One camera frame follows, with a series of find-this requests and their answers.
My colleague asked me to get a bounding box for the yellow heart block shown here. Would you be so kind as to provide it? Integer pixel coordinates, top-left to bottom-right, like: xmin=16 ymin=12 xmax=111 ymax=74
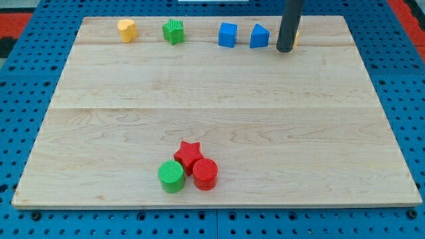
xmin=117 ymin=19 xmax=138 ymax=43

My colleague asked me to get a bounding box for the red star block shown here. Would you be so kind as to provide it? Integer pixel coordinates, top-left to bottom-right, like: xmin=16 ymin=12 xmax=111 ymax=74
xmin=173 ymin=141 xmax=203 ymax=176

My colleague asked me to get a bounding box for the red cylinder block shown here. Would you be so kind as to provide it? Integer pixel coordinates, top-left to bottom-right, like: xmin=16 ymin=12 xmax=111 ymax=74
xmin=193 ymin=158 xmax=218 ymax=191

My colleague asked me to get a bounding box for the green cylinder block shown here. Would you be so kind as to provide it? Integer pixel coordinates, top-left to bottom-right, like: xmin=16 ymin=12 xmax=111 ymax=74
xmin=158 ymin=161 xmax=185 ymax=193

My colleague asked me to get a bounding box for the blue cube block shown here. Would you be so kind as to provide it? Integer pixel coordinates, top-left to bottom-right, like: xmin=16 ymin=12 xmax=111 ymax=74
xmin=218 ymin=23 xmax=238 ymax=48

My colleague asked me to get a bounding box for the blue triangular block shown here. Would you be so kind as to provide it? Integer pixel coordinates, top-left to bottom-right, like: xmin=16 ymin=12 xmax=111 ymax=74
xmin=250 ymin=23 xmax=270 ymax=48

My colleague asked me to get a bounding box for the green star block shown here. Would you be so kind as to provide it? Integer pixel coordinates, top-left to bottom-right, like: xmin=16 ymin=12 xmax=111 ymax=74
xmin=162 ymin=19 xmax=185 ymax=45

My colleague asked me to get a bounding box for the yellow block behind rod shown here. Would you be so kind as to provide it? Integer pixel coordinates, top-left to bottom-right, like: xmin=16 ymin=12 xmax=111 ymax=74
xmin=293 ymin=31 xmax=299 ymax=50

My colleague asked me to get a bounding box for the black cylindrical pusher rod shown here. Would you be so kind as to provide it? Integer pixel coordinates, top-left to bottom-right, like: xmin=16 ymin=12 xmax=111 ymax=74
xmin=276 ymin=0 xmax=305 ymax=53

